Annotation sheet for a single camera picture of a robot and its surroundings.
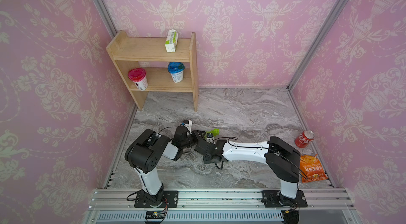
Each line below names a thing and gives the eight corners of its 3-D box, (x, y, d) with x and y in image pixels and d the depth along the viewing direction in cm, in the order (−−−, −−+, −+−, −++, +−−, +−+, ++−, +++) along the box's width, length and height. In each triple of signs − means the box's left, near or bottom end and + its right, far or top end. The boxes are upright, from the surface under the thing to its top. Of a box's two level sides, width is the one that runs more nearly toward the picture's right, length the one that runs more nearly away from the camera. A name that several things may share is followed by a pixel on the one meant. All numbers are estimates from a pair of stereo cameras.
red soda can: (296, 149, 92) (305, 140, 83) (292, 139, 96) (301, 129, 87) (306, 149, 92) (317, 140, 83) (301, 139, 96) (311, 129, 87)
